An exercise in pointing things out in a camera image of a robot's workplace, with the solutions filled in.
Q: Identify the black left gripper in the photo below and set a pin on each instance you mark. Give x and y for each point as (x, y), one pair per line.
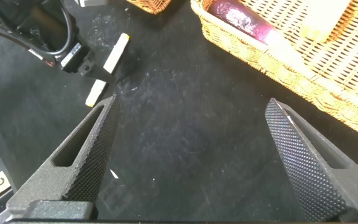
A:
(73, 57)

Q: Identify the silver metal box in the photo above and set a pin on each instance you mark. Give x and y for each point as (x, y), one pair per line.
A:
(92, 2)

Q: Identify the small white paper scrap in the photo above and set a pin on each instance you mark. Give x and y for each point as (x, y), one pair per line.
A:
(114, 174)

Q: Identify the yellow butter block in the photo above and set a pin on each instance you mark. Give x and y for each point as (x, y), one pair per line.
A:
(325, 18)

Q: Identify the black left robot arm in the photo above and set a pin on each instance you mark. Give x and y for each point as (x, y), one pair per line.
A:
(26, 25)

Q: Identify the woven wicker basket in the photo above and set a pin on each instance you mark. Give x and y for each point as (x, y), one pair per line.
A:
(151, 5)
(259, 46)

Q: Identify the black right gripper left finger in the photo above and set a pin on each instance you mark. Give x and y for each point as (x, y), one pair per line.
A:
(73, 174)

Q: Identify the white marker pen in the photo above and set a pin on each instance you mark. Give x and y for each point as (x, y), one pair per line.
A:
(117, 53)

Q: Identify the purple eggplant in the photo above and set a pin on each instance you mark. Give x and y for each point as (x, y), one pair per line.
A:
(244, 20)

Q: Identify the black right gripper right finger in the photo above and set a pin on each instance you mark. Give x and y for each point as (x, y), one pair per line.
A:
(309, 174)

